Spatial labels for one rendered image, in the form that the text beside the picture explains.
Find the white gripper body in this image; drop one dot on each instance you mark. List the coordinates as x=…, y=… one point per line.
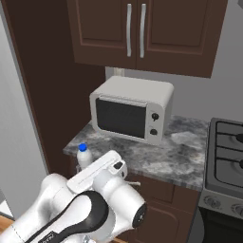
x=91, y=171

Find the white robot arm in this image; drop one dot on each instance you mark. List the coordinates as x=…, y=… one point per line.
x=120, y=202

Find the grey fridge freezer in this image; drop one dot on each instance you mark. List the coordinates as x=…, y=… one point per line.
x=15, y=126

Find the dark brown base cupboard door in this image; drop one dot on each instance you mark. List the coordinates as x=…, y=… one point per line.
x=164, y=224

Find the white water bottle blue cap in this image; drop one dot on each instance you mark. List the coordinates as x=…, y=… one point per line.
x=84, y=158

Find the dark brown drawer front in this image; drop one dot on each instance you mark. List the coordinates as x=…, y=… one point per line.
x=155, y=190

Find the black microwave knob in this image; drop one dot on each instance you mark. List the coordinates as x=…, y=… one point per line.
x=154, y=117
x=153, y=131

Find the white microwave oven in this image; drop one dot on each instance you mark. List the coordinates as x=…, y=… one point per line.
x=126, y=95

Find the dark brown tall side panel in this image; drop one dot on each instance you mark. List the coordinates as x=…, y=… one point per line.
x=57, y=88

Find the grey stove knob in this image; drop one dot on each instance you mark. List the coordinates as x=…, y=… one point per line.
x=238, y=209
x=212, y=201

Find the grey gas hob stove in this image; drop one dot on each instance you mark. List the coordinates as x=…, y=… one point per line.
x=226, y=164

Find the pale wall socket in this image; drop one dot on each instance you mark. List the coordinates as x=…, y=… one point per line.
x=118, y=71

